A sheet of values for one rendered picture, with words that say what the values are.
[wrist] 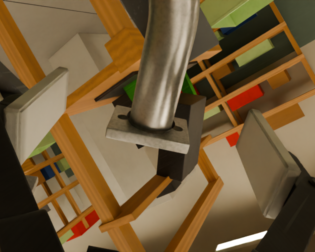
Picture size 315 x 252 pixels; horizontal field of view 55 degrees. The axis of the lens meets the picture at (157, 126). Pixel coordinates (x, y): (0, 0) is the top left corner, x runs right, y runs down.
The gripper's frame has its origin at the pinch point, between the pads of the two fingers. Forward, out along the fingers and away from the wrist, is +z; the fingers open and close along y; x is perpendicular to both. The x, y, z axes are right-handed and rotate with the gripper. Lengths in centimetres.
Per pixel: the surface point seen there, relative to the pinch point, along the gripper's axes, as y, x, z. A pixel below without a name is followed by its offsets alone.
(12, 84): -12.3, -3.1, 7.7
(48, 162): -146, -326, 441
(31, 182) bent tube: -9.9, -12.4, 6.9
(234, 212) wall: 240, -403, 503
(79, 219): -70, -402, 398
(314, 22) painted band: 253, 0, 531
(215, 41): 3.3, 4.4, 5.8
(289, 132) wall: 279, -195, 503
